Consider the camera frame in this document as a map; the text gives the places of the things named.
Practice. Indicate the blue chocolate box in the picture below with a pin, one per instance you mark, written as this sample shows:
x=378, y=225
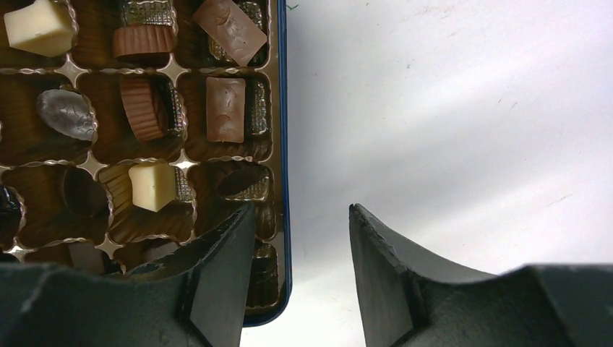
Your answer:
x=68, y=202

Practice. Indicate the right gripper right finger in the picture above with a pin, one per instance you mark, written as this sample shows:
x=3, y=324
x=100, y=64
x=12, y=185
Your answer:
x=410, y=296

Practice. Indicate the dark glossy oval chocolate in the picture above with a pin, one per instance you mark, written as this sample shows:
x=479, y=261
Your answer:
x=67, y=113

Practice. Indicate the white cube in box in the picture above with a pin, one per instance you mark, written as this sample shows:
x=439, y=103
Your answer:
x=43, y=28

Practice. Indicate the white chocolate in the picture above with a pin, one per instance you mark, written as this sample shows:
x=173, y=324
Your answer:
x=153, y=185

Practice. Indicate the ribbed milk chocolate cup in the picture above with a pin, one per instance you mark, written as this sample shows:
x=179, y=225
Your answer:
x=139, y=40

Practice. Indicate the brown rectangular chocolate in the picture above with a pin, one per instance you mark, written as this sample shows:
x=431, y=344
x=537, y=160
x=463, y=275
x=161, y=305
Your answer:
x=231, y=28

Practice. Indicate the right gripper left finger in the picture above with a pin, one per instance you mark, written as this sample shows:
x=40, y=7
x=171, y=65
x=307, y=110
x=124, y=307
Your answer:
x=194, y=296

